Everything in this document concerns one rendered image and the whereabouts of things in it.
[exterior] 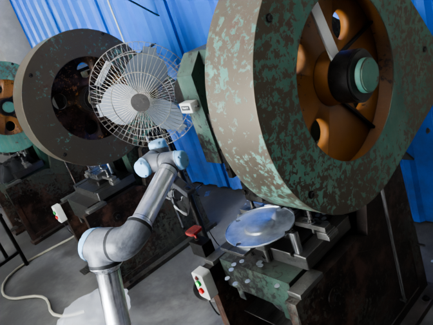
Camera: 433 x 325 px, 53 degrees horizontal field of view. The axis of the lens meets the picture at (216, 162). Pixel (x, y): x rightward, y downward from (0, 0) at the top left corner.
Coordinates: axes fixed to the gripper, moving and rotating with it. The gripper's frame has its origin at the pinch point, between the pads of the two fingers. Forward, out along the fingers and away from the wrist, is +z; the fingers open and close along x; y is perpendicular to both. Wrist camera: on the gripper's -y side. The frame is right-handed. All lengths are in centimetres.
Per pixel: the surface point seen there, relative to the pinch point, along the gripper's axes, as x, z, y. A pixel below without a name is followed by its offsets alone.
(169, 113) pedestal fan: -31, -35, 35
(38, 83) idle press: 2, -68, 99
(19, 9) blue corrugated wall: -134, -140, 448
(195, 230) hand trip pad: 0.4, 8.5, -2.0
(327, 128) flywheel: -16, -35, -72
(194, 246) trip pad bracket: 3.1, 15.7, -0.8
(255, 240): -2.0, 6.3, -38.1
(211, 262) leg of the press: 4.0, 20.5, -11.4
